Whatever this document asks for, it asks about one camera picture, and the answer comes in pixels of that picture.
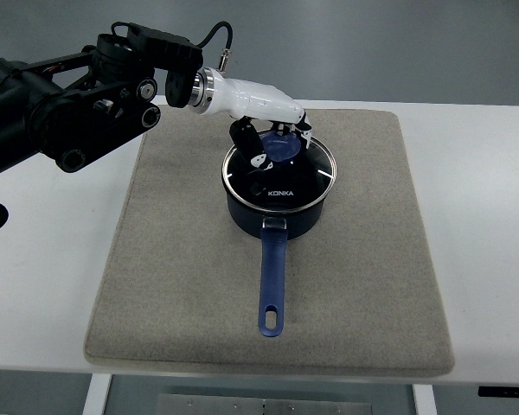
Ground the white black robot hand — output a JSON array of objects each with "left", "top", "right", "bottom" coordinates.
[{"left": 188, "top": 68, "right": 312, "bottom": 170}]

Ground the glass lid blue knob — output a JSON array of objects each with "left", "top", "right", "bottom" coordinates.
[{"left": 221, "top": 131, "right": 336, "bottom": 214}]

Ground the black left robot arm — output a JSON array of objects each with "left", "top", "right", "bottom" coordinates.
[{"left": 0, "top": 21, "right": 233, "bottom": 173}]

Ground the dark blue saucepan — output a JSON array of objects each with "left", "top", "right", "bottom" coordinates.
[{"left": 223, "top": 185, "right": 324, "bottom": 337}]

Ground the beige felt mat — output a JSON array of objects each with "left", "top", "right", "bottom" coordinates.
[{"left": 84, "top": 110, "right": 455, "bottom": 377}]

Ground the white table leg left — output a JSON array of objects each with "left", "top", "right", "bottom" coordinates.
[{"left": 82, "top": 373, "right": 112, "bottom": 415}]

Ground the white table leg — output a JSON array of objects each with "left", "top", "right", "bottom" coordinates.
[
  {"left": 82, "top": 373, "right": 112, "bottom": 415},
  {"left": 412, "top": 384, "right": 438, "bottom": 415}
]

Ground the white table leg right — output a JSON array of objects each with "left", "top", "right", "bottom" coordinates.
[{"left": 412, "top": 384, "right": 438, "bottom": 415}]

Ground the black table control panel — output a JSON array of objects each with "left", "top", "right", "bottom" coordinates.
[{"left": 477, "top": 386, "right": 519, "bottom": 399}]

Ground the grey metal base plate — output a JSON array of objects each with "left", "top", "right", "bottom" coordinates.
[{"left": 155, "top": 394, "right": 373, "bottom": 415}]

